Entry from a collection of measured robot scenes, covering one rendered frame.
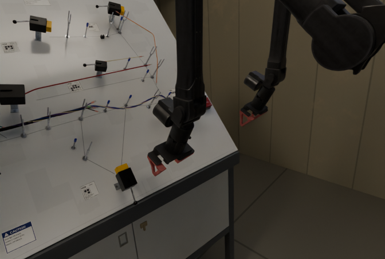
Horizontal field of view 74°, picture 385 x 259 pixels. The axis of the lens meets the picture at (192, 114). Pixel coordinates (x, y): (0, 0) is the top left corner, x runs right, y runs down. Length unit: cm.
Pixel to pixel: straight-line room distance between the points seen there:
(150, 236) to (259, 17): 217
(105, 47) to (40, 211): 74
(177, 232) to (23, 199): 65
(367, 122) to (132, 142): 198
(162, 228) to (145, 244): 9
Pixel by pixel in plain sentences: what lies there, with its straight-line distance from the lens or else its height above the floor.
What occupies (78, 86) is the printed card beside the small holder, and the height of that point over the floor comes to 126.
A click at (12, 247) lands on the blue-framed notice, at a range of 96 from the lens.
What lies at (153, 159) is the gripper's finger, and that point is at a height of 111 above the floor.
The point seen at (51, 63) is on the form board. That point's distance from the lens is 119.
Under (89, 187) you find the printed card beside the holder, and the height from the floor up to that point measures 96.
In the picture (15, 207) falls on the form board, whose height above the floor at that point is 98.
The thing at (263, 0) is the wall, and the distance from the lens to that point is 270.
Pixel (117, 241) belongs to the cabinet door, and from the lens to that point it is 110.
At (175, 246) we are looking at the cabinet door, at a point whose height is 52.
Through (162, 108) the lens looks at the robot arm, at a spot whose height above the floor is 125.
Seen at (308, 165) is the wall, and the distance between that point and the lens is 283.
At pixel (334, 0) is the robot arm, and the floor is 149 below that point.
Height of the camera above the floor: 146
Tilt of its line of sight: 19 degrees down
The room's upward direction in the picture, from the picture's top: 3 degrees counter-clockwise
